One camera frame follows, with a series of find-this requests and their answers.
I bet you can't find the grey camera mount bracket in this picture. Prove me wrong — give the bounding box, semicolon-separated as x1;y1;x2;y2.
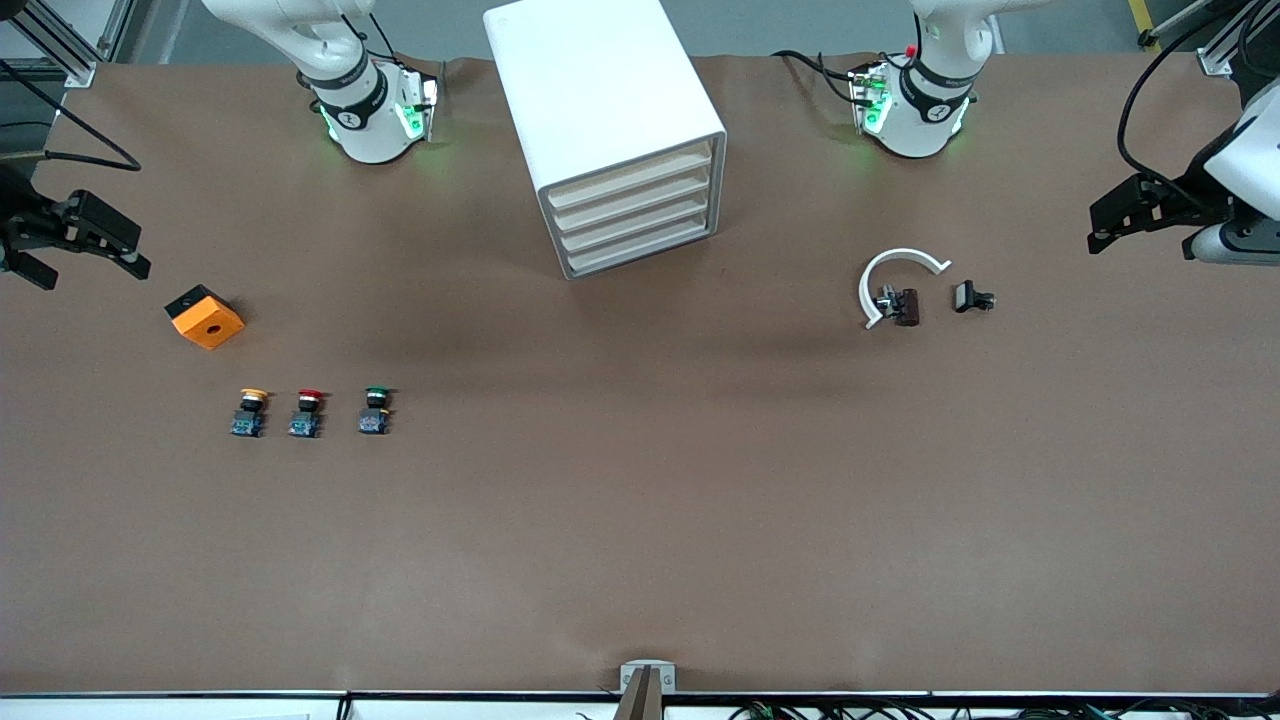
614;659;679;720

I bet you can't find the black cable bundle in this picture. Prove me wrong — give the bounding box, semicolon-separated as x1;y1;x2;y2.
728;700;1280;720

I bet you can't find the green push button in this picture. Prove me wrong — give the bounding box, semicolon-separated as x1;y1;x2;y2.
356;385;397;438

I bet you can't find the brown table cover sheet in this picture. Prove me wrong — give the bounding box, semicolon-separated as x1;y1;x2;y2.
0;50;1280;697

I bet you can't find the red push button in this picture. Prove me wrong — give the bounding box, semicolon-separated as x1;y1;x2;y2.
287;388;330;440

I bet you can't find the white curved plastic bracket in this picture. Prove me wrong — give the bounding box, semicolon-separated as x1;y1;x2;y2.
858;246;954;332

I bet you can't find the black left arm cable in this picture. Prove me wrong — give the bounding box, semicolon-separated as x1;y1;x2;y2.
1116;0;1269;193

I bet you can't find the orange box with hole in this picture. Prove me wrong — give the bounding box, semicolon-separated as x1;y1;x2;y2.
164;284;247;352

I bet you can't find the aluminium frame profile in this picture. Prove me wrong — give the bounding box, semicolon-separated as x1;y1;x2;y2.
0;0;133;89
1138;0;1280;78

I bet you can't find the black arm base cable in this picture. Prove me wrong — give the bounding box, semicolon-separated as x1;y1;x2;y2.
771;48;863;103

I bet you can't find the small brown block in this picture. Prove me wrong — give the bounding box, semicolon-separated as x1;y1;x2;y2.
874;285;922;328

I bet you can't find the yellow push button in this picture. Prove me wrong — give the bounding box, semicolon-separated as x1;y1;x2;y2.
229;387;272;440

